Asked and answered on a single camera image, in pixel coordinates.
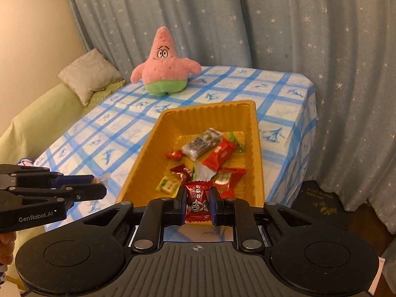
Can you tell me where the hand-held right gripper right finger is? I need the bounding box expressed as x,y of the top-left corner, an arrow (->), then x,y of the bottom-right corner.
210,186 -> 314,252

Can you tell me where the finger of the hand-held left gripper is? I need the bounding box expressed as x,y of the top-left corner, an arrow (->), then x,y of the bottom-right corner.
0,165 -> 95,190
0,182 -> 107,208

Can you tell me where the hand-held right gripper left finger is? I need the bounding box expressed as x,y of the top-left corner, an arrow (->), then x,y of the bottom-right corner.
82,186 -> 188,252

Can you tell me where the red cartoon-face candy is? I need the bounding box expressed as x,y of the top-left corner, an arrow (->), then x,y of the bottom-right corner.
183,183 -> 218,224

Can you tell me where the yellow green candy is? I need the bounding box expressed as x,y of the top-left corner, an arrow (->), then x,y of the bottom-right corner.
155,176 -> 180,194

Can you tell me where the large red gold-print packet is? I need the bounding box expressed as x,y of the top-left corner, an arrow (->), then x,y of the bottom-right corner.
213,166 -> 247,193

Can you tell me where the white green snack pouch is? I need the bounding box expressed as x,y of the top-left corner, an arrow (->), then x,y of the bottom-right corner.
193,160 -> 217,182

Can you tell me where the long red snack packet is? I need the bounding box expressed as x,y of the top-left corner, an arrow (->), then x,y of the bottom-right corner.
200,139 -> 238,170

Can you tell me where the clear brown snack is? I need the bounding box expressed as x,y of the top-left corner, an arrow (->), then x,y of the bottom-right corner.
182,128 -> 224,160

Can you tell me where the green orange candy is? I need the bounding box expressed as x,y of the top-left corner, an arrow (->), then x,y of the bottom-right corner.
228,131 -> 246,153

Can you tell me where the yellow plastic tray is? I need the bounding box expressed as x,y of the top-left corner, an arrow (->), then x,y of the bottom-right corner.
118,100 -> 265,208

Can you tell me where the person's left hand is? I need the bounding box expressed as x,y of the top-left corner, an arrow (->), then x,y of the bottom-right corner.
0,231 -> 17,266

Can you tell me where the light green sofa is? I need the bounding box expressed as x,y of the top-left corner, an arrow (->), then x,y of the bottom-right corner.
0,83 -> 85,166

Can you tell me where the green zigzag cushion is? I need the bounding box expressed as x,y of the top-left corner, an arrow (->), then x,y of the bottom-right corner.
88,79 -> 126,106

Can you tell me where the dark leaf-print floor mat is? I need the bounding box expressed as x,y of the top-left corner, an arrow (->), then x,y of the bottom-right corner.
291,180 -> 350,232

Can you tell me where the beige cushion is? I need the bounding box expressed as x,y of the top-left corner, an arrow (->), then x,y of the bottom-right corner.
58,49 -> 123,106

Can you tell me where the blue checkered tablecloth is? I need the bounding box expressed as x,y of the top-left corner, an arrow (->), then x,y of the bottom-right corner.
32,66 -> 319,232

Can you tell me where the pink starfish plush toy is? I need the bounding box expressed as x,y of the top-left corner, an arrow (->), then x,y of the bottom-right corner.
130,27 -> 201,96

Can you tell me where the grey star-print curtain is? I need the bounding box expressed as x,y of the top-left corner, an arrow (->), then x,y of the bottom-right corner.
60,0 -> 396,212

